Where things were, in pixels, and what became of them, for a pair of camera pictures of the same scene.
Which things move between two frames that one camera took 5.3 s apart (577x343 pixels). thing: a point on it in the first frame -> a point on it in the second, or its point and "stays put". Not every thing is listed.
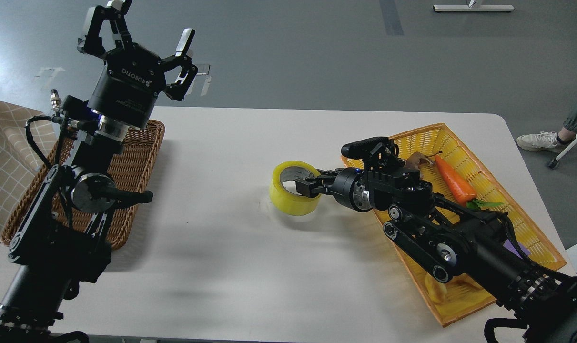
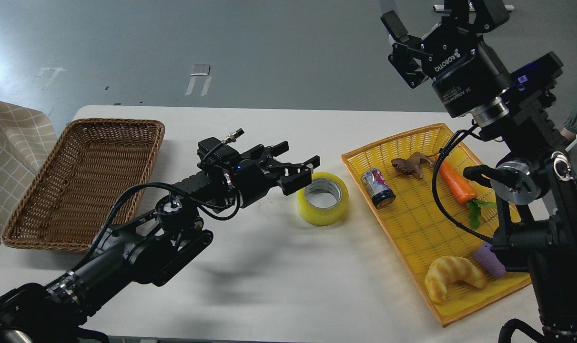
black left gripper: (126, 90) -> (257, 172)
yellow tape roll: (283, 201) -> (333, 215)
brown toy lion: (416, 158) stays put
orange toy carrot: (460, 188) stays put
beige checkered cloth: (17, 142) stays put
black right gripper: (349, 186) -> (465, 74)
